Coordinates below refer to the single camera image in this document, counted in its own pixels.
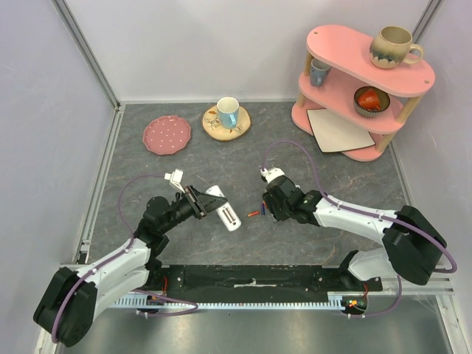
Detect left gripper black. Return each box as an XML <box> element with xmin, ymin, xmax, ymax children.
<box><xmin>161</xmin><ymin>184</ymin><xmax>227</xmax><ymax>232</ymax></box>

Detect orange red cup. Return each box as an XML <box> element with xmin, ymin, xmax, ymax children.
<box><xmin>357</xmin><ymin>88</ymin><xmax>381</xmax><ymax>111</ymax></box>

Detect beige ceramic mug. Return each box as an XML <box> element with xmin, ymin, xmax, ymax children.
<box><xmin>369</xmin><ymin>26</ymin><xmax>424</xmax><ymax>69</ymax></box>

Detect light blue cup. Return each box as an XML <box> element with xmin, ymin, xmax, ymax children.
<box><xmin>216</xmin><ymin>97</ymin><xmax>240</xmax><ymax>129</ymax></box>

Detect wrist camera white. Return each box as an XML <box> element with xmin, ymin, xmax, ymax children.
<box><xmin>164</xmin><ymin>169</ymin><xmax>185</xmax><ymax>193</ymax></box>
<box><xmin>260</xmin><ymin>167</ymin><xmax>285</xmax><ymax>184</ymax></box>

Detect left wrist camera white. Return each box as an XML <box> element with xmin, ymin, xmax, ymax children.
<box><xmin>164</xmin><ymin>169</ymin><xmax>185</xmax><ymax>193</ymax></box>

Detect pink dotted plate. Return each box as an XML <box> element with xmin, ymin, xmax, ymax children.
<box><xmin>142</xmin><ymin>115</ymin><xmax>191</xmax><ymax>156</ymax></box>

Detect white square mat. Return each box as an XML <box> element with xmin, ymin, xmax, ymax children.
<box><xmin>307</xmin><ymin>109</ymin><xmax>375</xmax><ymax>153</ymax></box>

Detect beige leaf saucer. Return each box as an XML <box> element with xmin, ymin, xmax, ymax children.
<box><xmin>201</xmin><ymin>105</ymin><xmax>251</xmax><ymax>142</ymax></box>

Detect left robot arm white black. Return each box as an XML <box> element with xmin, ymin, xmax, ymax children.
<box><xmin>33</xmin><ymin>186</ymin><xmax>228</xmax><ymax>347</ymax></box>

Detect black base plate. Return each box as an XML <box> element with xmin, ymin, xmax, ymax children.
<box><xmin>142</xmin><ymin>265</ymin><xmax>383</xmax><ymax>304</ymax></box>

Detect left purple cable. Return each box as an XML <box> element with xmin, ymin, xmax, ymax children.
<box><xmin>50</xmin><ymin>173</ymin><xmax>200</xmax><ymax>344</ymax></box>

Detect pink three-tier shelf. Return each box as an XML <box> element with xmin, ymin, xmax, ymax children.
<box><xmin>291</xmin><ymin>24</ymin><xmax>435</xmax><ymax>162</ymax></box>

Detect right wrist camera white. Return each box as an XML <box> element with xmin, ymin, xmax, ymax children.
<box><xmin>260</xmin><ymin>167</ymin><xmax>285</xmax><ymax>184</ymax></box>

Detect grey blue mug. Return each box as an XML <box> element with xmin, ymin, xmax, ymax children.
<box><xmin>310</xmin><ymin>58</ymin><xmax>331</xmax><ymax>87</ymax></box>

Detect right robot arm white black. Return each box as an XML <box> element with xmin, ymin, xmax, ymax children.
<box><xmin>261</xmin><ymin>168</ymin><xmax>447</xmax><ymax>291</ymax></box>

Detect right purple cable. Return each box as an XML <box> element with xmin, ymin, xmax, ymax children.
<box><xmin>261</xmin><ymin>140</ymin><xmax>458</xmax><ymax>319</ymax></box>

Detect white remote control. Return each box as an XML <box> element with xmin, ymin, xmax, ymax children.
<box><xmin>206</xmin><ymin>185</ymin><xmax>241</xmax><ymax>232</ymax></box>

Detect purple cable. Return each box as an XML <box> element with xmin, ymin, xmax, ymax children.
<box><xmin>261</xmin><ymin>140</ymin><xmax>458</xmax><ymax>319</ymax></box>
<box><xmin>50</xmin><ymin>173</ymin><xmax>200</xmax><ymax>344</ymax></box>

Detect patterned dark bowl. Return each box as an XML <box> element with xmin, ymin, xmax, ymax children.
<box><xmin>353</xmin><ymin>86</ymin><xmax>391</xmax><ymax>117</ymax></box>

